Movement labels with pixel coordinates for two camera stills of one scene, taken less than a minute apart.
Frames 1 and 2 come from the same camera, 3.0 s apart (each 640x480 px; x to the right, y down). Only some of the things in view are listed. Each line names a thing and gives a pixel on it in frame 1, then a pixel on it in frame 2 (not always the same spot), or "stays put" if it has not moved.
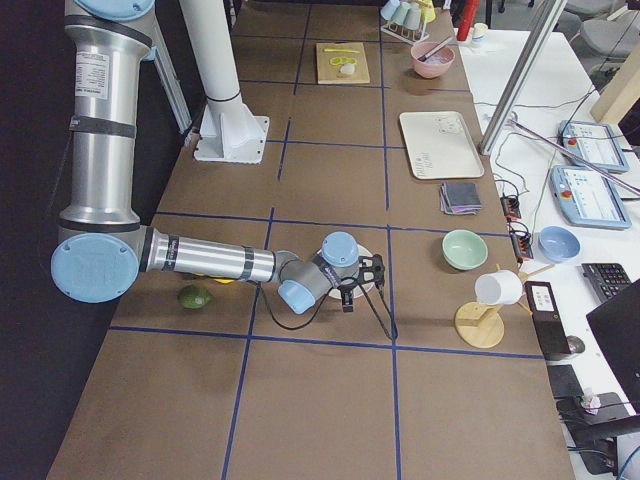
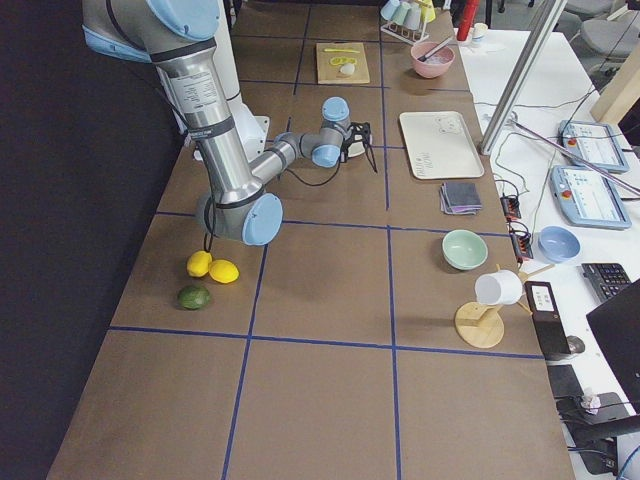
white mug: (502, 287) stays put
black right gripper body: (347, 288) to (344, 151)
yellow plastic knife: (340, 50) stays put
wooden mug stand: (479, 325) stays put
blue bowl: (558, 244) stays put
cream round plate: (361, 289) to (356, 148)
